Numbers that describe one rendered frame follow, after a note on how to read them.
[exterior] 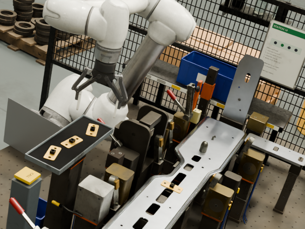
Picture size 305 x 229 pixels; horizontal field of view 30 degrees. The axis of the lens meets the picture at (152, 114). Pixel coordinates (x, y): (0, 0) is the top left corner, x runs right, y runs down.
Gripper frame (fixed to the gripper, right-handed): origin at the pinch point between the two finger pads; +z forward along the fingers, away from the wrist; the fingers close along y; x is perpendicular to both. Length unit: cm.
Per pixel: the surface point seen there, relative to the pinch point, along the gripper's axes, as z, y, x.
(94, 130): 8.3, 0.6, -0.7
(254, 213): 55, 80, 34
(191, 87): 4, 37, 46
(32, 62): 125, -80, 285
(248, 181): 33, 69, 25
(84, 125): 9.0, -3.6, 2.6
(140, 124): 6.1, 17.2, 7.3
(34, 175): 9.0, -13.3, -34.3
